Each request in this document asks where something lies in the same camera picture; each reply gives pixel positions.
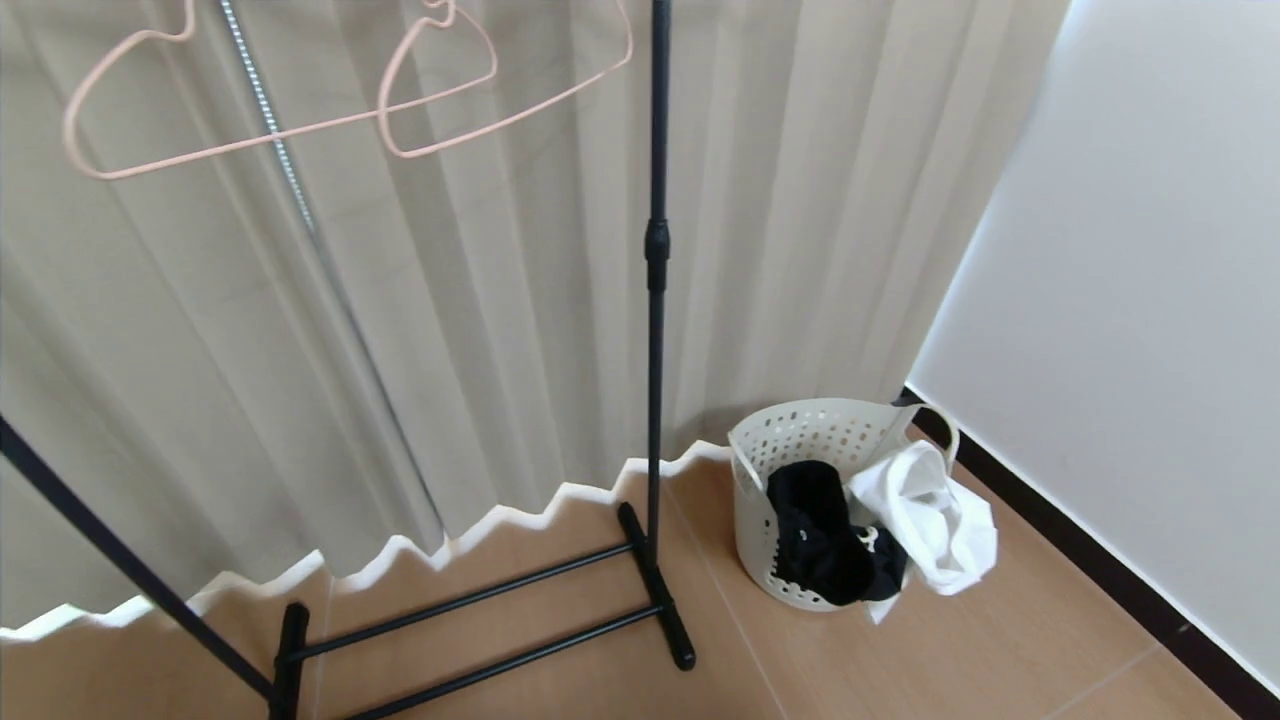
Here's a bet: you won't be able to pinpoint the beige curtain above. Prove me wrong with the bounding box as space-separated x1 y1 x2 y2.
0 0 1072 637

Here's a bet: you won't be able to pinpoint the black shorts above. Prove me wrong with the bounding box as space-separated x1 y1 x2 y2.
766 460 909 608

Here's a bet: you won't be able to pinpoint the white garment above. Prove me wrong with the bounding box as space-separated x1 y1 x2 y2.
847 439 999 626

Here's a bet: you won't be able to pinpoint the white laundry basket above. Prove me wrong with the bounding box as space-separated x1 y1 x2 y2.
727 398 961 613

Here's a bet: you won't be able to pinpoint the pink clothes hanger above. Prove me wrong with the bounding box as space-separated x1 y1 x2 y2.
63 0 499 182
376 0 635 160

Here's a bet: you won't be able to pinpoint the black clothes rack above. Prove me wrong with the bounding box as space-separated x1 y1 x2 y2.
0 0 698 720

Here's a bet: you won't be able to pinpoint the silver curtain wand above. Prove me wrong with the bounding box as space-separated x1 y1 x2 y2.
217 0 449 537

